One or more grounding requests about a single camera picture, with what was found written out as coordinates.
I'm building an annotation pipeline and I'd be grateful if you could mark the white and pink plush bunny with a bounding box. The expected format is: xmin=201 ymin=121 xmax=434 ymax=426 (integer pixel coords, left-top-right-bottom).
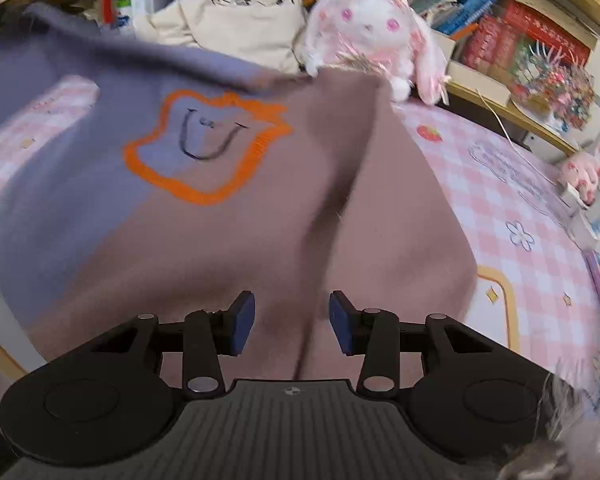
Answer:
xmin=297 ymin=0 xmax=454 ymax=107

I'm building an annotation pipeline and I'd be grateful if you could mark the wooden bookshelf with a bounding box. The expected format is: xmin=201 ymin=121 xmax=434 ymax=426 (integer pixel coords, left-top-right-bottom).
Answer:
xmin=427 ymin=0 xmax=600 ymax=157

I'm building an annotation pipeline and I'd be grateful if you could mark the colourful beaded ornament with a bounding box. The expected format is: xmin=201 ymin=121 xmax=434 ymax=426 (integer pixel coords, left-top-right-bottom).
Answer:
xmin=509 ymin=42 xmax=597 ymax=132

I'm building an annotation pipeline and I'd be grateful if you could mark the cream printed shirt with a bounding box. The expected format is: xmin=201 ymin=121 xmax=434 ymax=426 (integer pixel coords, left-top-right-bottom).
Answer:
xmin=135 ymin=0 xmax=312 ymax=77

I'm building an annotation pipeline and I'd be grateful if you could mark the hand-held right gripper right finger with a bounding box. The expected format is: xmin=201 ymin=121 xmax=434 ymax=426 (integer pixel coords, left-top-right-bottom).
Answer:
xmin=328 ymin=290 xmax=512 ymax=401

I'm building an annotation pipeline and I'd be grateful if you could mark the pink checkered bedsheet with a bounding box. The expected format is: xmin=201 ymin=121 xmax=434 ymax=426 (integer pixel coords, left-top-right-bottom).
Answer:
xmin=0 ymin=74 xmax=600 ymax=413

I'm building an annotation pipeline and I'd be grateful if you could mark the small pink plush toy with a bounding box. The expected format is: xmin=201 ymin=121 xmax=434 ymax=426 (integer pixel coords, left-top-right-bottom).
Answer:
xmin=559 ymin=152 xmax=600 ymax=206

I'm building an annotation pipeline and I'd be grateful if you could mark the grey fluffy cloth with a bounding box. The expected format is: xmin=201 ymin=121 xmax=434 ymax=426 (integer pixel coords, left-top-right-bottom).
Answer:
xmin=497 ymin=372 xmax=600 ymax=480

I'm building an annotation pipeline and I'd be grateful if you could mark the thin white cord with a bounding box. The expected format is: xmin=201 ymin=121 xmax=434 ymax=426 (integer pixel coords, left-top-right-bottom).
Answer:
xmin=475 ymin=88 xmax=562 ymax=186

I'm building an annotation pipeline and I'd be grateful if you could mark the stack of red books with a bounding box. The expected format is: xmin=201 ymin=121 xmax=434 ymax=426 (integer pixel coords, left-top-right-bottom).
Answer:
xmin=459 ymin=0 xmax=592 ymax=79

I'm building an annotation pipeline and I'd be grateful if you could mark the purple and brown sweater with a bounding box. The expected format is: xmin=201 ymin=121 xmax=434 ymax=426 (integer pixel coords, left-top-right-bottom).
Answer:
xmin=0 ymin=2 xmax=479 ymax=387

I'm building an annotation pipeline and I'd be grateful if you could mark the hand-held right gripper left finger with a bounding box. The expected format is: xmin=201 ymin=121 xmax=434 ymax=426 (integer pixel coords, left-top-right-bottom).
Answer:
xmin=75 ymin=290 xmax=257 ymax=401

